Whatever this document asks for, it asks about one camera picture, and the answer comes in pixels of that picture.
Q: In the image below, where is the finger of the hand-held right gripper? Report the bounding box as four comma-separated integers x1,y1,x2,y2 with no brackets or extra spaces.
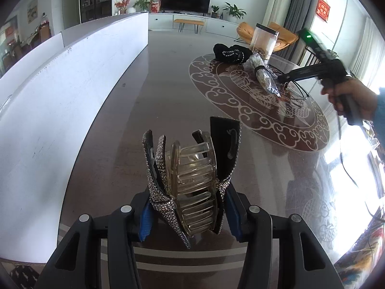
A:
277,61,326,85

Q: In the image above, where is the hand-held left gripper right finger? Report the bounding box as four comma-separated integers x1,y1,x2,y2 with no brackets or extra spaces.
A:
224,184,345,289

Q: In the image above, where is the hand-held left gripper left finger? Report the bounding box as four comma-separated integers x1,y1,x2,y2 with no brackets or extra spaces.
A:
33,190,153,289

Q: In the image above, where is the thin black wire bundle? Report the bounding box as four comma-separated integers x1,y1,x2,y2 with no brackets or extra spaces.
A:
269,66,310,100

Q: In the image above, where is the rhinestone hair claw clip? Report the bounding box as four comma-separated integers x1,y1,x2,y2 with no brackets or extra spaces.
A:
142,116,242,249

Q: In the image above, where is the person's right hand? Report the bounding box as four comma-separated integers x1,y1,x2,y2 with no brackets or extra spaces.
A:
321,76,379,121

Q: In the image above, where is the clear plastic accessory bag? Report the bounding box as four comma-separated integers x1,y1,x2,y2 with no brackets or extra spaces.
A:
244,53,282,97

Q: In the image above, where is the orange lounge chair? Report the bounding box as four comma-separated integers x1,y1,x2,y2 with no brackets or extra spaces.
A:
236,22,299,52

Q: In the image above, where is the white sheer curtain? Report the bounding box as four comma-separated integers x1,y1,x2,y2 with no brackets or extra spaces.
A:
352,16,385,82

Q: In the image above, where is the clear jar with black lid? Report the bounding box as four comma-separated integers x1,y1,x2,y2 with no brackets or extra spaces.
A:
250,23,280,59

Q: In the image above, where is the grey curtain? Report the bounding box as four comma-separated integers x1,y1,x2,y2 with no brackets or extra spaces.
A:
284,0,316,64

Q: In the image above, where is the black cloth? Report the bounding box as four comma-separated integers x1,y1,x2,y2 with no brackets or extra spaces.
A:
213,43,253,64

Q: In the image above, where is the beige covered standing air conditioner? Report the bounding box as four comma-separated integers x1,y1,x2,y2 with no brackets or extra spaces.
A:
264,0,294,37

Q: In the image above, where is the large green potted plant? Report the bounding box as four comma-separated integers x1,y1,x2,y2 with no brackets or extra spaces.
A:
223,2,247,21

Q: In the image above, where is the orange bench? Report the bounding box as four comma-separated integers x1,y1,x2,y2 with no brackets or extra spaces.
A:
173,19,205,33

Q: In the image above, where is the black white patterned mat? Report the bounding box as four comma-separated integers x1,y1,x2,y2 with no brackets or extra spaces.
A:
9,265,39,289

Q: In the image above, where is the colourful floor rug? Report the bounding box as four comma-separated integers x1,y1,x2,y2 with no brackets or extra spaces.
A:
334,229,385,289

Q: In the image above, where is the black flat television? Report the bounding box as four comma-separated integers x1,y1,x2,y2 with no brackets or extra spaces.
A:
160,0,212,13

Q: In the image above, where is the large white foam board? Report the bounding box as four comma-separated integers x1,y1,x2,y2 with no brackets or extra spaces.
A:
0,12,149,267

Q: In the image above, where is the white television cabinet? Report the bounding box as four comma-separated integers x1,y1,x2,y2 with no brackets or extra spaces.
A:
148,13,250,38

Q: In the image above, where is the bushy green potted plant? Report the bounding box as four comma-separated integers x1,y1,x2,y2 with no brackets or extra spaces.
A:
132,0,155,13

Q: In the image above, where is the red flower arrangement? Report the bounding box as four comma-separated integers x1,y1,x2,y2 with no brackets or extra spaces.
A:
114,0,132,15

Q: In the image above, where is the cluttered side table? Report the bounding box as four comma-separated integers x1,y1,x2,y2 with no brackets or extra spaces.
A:
0,12,51,76

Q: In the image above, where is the white door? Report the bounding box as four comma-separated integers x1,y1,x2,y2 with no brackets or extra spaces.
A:
62,0,81,32

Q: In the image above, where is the red wall hanging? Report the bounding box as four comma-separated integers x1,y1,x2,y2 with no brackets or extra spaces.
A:
316,0,331,23

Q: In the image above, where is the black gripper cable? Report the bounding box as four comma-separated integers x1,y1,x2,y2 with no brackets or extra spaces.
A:
337,114,385,226

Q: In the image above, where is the framed wall painting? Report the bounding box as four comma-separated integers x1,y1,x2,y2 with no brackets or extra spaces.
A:
27,0,39,23

